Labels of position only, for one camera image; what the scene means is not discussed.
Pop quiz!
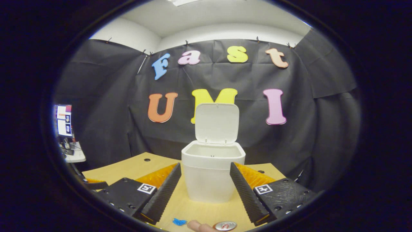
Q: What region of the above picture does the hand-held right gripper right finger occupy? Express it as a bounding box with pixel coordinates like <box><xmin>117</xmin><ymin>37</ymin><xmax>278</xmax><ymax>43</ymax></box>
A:
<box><xmin>230</xmin><ymin>162</ymin><xmax>317</xmax><ymax>226</ymax></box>

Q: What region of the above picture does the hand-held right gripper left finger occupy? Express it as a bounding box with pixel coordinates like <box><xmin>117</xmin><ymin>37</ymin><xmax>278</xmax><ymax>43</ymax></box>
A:
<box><xmin>96</xmin><ymin>163</ymin><xmax>182</xmax><ymax>225</ymax></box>

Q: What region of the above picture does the white desktop garbage bin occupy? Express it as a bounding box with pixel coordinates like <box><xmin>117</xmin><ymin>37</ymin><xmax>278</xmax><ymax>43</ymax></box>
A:
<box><xmin>181</xmin><ymin>103</ymin><xmax>246</xmax><ymax>203</ymax></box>

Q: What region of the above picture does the red pop can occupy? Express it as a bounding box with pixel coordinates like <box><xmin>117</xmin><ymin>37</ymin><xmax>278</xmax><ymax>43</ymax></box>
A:
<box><xmin>212</xmin><ymin>221</ymin><xmax>238</xmax><ymax>232</ymax></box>

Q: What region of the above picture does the white side table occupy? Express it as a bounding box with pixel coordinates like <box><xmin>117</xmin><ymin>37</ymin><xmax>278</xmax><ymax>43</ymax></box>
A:
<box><xmin>63</xmin><ymin>142</ymin><xmax>87</xmax><ymax>163</ymax></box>

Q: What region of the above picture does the computer monitor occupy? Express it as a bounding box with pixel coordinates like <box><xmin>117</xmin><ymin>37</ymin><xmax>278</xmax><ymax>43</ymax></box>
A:
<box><xmin>54</xmin><ymin>104</ymin><xmax>73</xmax><ymax>139</ymax></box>

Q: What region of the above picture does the black backdrop cloth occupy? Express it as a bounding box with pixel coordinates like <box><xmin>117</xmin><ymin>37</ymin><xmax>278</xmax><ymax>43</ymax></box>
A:
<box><xmin>53</xmin><ymin>29</ymin><xmax>361</xmax><ymax>194</ymax></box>

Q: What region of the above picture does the ceiling light panel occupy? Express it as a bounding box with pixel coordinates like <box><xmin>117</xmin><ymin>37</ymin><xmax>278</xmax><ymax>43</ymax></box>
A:
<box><xmin>167</xmin><ymin>0</ymin><xmax>201</xmax><ymax>6</ymax></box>

